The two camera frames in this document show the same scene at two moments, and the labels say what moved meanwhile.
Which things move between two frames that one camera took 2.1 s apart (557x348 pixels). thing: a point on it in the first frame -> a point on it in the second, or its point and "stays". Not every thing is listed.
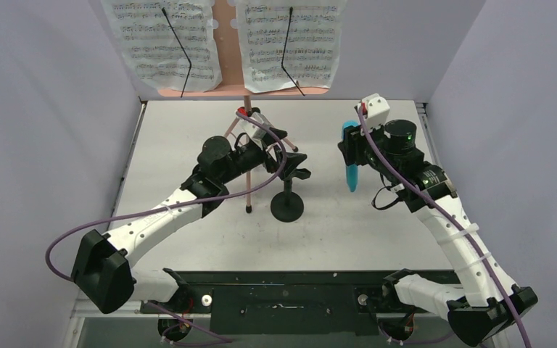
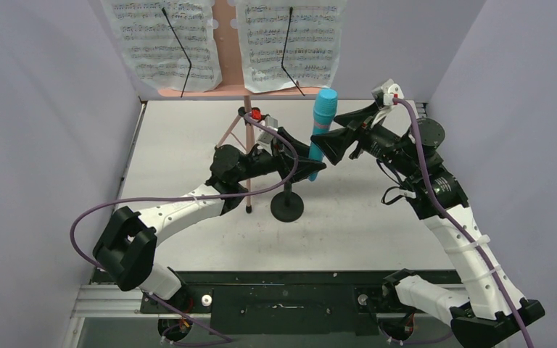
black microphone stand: [287, 206] stays
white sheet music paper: [313, 44] stays
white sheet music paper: [155, 48] stays
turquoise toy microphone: [352, 171] -> [325, 106]
